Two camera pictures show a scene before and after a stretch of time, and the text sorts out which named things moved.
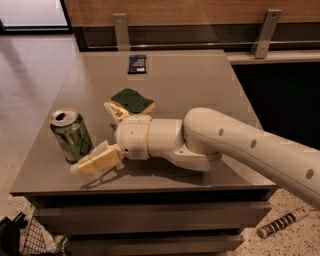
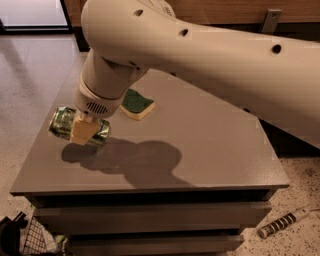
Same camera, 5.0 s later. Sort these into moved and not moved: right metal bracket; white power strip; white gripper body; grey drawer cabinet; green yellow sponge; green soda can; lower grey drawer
Moved: green soda can; white gripper body
Not moved: grey drawer cabinet; white power strip; green yellow sponge; right metal bracket; lower grey drawer
